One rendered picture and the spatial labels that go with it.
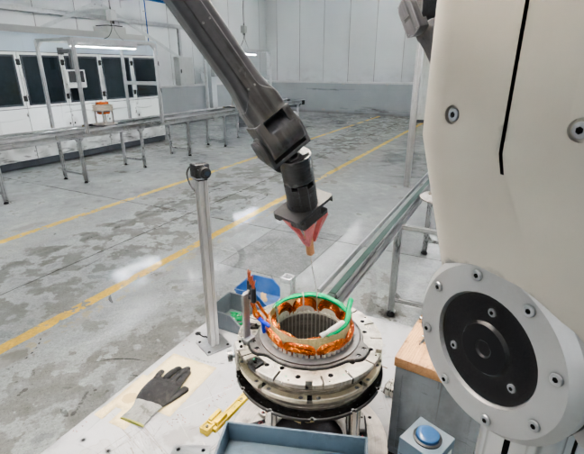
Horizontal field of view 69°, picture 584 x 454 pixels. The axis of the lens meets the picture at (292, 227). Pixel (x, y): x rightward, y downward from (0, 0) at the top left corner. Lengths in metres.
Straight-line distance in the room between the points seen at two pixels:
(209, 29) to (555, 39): 0.48
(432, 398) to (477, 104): 0.79
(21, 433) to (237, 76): 2.23
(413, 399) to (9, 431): 2.08
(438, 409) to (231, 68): 0.79
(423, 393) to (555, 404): 0.66
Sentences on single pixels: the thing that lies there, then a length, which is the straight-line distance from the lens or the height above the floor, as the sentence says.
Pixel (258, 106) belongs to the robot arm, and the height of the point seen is 1.60.
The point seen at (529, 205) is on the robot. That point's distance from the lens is 0.31.
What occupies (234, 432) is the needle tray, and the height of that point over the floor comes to 1.04.
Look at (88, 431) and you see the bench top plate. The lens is 1.31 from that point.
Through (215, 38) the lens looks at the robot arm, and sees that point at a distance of 0.66.
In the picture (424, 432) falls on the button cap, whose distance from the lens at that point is 0.86.
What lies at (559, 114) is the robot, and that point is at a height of 1.63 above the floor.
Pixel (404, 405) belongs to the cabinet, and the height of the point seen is 0.94.
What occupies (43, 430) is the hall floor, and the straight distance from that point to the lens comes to 2.58.
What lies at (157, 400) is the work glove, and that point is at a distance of 1.30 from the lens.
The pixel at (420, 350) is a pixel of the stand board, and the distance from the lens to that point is 1.01.
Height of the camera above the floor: 1.65
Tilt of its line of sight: 21 degrees down
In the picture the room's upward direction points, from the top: straight up
